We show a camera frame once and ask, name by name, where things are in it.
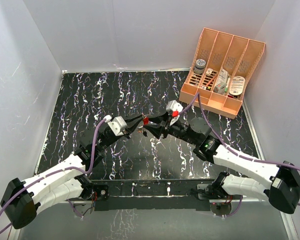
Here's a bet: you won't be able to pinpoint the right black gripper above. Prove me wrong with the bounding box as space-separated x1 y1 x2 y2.
144 111 198 146

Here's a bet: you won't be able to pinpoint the red key tag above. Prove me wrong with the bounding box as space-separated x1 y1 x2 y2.
143 117 149 125

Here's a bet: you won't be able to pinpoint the bunch of small keys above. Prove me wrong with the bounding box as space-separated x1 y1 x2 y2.
137 127 148 137

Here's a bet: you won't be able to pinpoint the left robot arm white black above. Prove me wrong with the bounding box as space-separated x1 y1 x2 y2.
0 114 143 229

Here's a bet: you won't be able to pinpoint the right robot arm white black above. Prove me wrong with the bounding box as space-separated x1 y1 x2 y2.
143 113 300 214

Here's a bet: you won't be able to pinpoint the black marble pattern mat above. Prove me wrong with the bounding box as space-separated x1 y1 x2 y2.
34 70 266 181

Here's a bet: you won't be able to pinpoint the grey round jar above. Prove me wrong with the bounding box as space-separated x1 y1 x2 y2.
193 58 207 75

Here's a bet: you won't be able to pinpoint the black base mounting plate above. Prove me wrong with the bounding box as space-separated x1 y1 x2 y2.
89 179 244 213

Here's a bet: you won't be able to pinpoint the grey green small box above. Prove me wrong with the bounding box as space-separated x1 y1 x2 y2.
213 82 227 95

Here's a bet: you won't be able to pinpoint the small white card box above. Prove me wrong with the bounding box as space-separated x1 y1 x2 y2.
205 68 214 76

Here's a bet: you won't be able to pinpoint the orange pen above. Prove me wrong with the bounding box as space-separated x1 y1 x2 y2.
203 75 217 87

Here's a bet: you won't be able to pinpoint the white paper packets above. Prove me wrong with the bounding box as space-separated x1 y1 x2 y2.
216 68 230 84

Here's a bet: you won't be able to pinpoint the orange plastic file organizer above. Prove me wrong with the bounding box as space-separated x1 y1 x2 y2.
179 28 266 119

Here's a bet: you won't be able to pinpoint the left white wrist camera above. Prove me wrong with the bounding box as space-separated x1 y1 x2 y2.
103 115 128 136

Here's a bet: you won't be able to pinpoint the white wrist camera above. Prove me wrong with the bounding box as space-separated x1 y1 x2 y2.
103 115 128 136
166 100 184 126

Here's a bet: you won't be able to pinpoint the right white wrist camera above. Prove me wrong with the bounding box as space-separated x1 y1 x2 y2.
166 100 184 126

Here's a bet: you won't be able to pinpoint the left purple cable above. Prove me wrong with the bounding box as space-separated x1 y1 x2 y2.
0 118 108 238

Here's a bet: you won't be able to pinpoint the purple cable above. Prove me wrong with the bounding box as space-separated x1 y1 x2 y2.
178 92 300 208
0 118 108 238

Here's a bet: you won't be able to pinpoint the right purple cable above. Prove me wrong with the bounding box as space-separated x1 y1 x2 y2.
178 92 300 208

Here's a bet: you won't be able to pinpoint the aluminium frame rail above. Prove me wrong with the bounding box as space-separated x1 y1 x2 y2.
236 181 288 203

